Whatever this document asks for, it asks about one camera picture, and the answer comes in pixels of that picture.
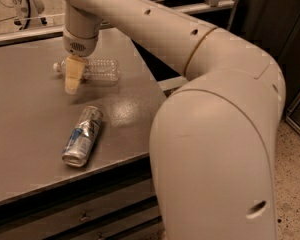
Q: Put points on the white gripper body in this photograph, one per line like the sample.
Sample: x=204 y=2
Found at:
x=80 y=44

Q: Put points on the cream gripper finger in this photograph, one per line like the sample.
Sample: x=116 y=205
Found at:
x=74 y=69

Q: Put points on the clear plastic water bottle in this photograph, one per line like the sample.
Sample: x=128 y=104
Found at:
x=100 y=70

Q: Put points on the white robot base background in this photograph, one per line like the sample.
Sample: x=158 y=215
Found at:
x=29 y=13

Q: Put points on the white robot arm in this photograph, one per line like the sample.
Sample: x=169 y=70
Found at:
x=212 y=142

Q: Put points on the crushed silver blue can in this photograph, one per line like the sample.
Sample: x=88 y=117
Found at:
x=78 y=148

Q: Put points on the grey table with drawers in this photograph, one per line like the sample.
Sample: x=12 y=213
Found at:
x=112 y=196

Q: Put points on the dark cabinet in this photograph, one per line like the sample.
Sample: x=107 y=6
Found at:
x=274 y=26

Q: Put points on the metal railing frame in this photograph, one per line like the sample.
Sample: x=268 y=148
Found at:
x=40 y=27

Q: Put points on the grey metal beam bracket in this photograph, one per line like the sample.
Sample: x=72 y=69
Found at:
x=172 y=83

